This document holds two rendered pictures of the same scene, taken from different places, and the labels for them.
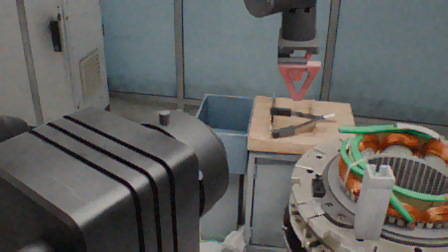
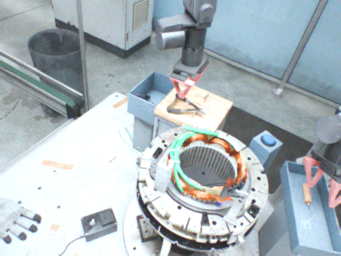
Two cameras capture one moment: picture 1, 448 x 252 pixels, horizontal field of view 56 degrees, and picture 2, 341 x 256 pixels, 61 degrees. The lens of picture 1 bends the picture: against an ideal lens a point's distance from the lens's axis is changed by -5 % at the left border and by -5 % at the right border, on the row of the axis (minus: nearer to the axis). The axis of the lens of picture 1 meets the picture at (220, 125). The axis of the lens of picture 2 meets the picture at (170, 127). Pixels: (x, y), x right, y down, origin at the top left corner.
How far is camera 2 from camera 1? 34 cm
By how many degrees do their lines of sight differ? 19
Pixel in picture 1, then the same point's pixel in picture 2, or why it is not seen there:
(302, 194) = (148, 153)
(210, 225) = (137, 143)
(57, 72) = (118, 8)
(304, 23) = (190, 57)
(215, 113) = (157, 83)
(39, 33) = not seen: outside the picture
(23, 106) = (94, 23)
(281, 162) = (171, 125)
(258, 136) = (161, 108)
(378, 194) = (161, 173)
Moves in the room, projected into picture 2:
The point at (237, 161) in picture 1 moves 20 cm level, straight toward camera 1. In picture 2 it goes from (150, 117) to (119, 158)
